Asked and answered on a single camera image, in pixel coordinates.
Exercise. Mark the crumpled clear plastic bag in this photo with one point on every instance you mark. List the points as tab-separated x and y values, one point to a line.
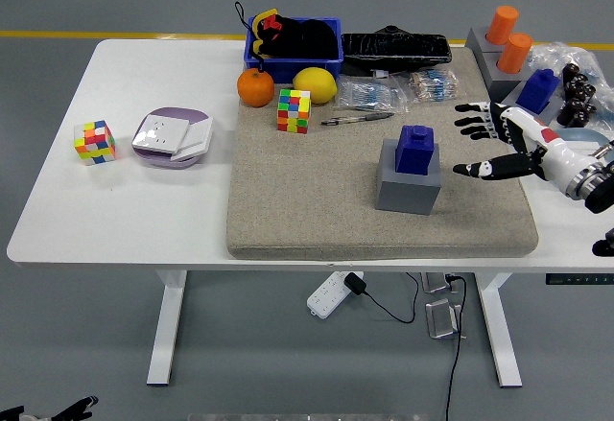
551	59

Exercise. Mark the white power strip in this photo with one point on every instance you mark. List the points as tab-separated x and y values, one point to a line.
326	298

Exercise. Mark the black cloth pouch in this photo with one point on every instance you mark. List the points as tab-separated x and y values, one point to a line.
309	39

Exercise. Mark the blue plastic bin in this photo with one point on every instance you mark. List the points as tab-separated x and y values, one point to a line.
288	67

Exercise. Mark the grey cube holder round slot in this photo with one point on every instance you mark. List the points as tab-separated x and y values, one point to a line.
499	83
476	41

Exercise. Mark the white table leg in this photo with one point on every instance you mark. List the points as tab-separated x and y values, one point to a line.
165	330
501	334

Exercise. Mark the grey cube holder square slot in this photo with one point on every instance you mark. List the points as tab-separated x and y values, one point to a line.
408	195
513	97

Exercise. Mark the grey ballpoint pen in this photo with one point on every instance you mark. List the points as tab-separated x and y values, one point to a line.
364	117

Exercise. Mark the white wall socket panel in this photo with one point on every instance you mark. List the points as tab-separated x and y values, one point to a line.
158	133

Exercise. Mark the metal clear bracket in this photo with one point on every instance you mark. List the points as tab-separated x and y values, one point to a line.
441	320
436	283

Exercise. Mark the white usb plug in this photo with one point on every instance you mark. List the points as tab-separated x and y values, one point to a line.
380	74

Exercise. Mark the black knob white dots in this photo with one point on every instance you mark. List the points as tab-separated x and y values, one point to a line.
570	72
581	80
588	92
577	104
585	118
566	117
573	89

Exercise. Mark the grey-brown mat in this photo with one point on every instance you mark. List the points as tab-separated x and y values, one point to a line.
307	191

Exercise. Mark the blue square seal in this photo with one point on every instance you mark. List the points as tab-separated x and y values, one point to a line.
537	91
415	152

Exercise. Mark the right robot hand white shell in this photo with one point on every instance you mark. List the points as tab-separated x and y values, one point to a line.
551	145

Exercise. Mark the black power adapter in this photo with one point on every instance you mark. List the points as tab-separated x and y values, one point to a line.
355	283

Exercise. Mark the light blue plate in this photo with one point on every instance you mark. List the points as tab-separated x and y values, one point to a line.
583	134

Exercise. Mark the rubik's cube white edges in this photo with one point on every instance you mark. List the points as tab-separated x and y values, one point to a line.
95	144
293	111

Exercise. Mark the yellow lemon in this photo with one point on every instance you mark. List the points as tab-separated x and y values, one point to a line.
314	85

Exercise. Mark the purple plate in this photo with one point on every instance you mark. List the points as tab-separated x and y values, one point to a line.
172	113

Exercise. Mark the orange cylinder seal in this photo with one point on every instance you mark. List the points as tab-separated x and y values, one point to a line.
501	25
513	54

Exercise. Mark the yellow black toy red bow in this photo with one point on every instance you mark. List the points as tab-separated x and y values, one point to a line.
261	23

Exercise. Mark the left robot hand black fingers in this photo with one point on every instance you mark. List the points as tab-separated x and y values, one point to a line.
77	409

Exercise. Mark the orange fruit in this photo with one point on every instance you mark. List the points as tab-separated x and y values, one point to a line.
255	87

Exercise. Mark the table height control panel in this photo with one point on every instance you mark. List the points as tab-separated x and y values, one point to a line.
580	279

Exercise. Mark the clear bag of resistors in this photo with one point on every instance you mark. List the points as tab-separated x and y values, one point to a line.
367	95
432	86

